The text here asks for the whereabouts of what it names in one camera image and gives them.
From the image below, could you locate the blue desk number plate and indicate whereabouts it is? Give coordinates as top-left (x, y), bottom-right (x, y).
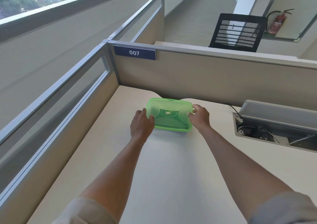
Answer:
top-left (113, 45), bottom-right (156, 61)

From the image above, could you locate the beige cubicle partition panel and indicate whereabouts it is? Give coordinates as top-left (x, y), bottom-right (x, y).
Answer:
top-left (108, 40), bottom-right (317, 110)

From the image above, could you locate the black mesh office chair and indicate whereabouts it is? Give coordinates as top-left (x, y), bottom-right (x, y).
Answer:
top-left (209, 13), bottom-right (268, 53)

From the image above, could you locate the glass-topped side partition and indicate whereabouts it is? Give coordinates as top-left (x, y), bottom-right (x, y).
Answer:
top-left (109, 0), bottom-right (165, 44)
top-left (0, 41), bottom-right (119, 217)

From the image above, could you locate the person's right forearm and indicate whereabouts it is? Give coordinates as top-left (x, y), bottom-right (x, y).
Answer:
top-left (197, 126), bottom-right (317, 224)

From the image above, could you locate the black power cable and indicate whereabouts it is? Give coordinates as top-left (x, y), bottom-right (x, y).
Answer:
top-left (228, 104), bottom-right (244, 121)

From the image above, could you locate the person's left hand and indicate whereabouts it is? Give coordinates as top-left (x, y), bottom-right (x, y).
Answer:
top-left (130, 108), bottom-right (155, 141)

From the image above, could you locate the grey desk cable box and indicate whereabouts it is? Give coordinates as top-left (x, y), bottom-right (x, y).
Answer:
top-left (232, 100), bottom-right (317, 153)

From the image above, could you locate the person's right hand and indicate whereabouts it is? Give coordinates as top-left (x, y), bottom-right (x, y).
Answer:
top-left (187, 104), bottom-right (211, 132)

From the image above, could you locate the person's left forearm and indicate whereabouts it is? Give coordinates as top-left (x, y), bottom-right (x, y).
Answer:
top-left (53, 135), bottom-right (149, 224)

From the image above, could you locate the white cable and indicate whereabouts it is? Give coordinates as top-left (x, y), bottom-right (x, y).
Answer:
top-left (288, 135), bottom-right (315, 146)

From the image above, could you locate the green plastic lidded container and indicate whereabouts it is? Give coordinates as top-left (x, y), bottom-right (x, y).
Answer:
top-left (146, 98), bottom-right (194, 133)

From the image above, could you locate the red fire extinguisher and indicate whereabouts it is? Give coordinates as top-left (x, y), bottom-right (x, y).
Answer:
top-left (266, 9), bottom-right (295, 35)

